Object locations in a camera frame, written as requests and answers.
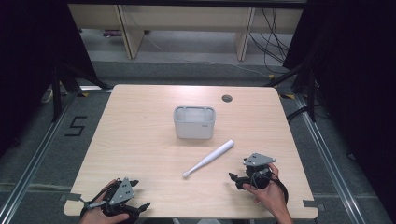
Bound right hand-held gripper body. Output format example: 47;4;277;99
242;152;277;190

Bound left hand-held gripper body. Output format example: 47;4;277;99
83;176;141;224

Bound person's right hand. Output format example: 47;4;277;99
242;163;291;219

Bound person's left hand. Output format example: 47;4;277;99
78;178;130;224

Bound white electric toothbrush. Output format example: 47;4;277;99
182;139;235;179

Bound grey tape piece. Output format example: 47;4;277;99
59;192;82;203
302;199;326;213

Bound white plastic storage box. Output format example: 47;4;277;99
173;105;217;140

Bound black metal stand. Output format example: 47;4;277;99
263;61;319;123
50;63;114;123

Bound black curtain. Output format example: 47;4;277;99
282;0;396;216
0;0;98;158

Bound beige wooden desk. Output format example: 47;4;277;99
67;3;304;62

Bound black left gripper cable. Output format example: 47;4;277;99
79;186;108;218

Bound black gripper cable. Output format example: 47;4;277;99
79;186;108;218
270;171;290;204

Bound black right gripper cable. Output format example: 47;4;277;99
270;171;290;204

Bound black floor cable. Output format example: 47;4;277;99
285;105;313;123

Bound metal floor rail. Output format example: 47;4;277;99
293;93;366;224
0;91;78;224

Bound black hanging cables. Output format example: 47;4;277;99
247;7;291;75

